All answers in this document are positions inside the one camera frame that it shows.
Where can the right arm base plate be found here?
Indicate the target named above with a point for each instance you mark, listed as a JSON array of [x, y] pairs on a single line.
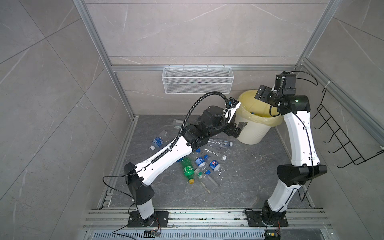
[[262, 219]]

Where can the clear crushed bottle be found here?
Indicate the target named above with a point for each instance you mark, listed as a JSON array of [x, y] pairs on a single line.
[[215, 152]]

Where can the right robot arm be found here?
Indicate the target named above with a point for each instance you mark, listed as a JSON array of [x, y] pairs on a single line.
[[305, 164]]

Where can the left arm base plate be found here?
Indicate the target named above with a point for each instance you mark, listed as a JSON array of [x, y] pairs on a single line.
[[159, 218]]

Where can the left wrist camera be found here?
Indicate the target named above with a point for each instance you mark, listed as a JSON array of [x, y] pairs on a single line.
[[231, 109]]

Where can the white wire mesh basket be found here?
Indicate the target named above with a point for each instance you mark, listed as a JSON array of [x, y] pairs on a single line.
[[197, 80]]

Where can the Pepsi blue label bottle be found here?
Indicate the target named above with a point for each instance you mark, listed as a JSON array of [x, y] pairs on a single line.
[[214, 167]]

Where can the clear bottle green label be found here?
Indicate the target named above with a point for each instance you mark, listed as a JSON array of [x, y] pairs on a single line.
[[177, 124]]

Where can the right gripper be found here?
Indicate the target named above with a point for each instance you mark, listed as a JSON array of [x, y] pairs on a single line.
[[263, 98]]

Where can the green Sprite bottle yellow cap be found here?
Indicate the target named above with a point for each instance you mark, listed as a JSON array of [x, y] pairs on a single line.
[[188, 169]]

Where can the aluminium front rail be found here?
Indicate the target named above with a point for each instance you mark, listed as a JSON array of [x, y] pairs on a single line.
[[204, 224]]

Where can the yellow bin liner bag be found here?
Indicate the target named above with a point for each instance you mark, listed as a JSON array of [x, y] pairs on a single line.
[[256, 111]]

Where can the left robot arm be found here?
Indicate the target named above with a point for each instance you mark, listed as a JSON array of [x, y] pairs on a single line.
[[214, 120]]

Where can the clear bottle white cap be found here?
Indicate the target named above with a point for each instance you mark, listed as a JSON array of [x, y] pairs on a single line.
[[220, 143]]

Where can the black wire hook rack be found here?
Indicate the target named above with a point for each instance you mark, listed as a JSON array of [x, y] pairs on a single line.
[[343, 141]]

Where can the white plastic waste bin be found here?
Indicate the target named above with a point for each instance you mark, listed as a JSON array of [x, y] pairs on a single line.
[[257, 127]]

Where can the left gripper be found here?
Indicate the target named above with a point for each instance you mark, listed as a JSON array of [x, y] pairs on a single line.
[[231, 129]]

